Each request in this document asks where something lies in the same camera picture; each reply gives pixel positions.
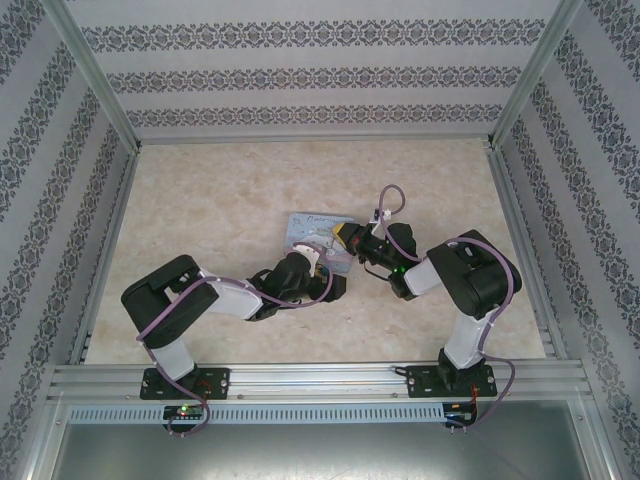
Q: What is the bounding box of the blue cartoon print tin box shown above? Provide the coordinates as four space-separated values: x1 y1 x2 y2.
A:
283 212 359 276

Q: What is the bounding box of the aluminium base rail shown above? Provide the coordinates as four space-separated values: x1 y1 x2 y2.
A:
47 363 589 401

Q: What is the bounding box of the aluminium side rail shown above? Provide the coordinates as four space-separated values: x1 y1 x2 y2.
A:
67 147 142 366
487 147 569 359

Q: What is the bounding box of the aluminium frame post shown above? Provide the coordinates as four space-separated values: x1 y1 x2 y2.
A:
487 0 584 149
42 0 144 151

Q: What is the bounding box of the grey metal panel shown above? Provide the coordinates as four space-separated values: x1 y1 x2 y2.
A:
49 422 601 480

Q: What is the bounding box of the small controller circuit board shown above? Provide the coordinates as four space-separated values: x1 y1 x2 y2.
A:
163 403 206 421
446 402 479 426

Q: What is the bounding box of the grey slotted cable duct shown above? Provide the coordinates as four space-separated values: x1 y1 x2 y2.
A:
67 403 446 424

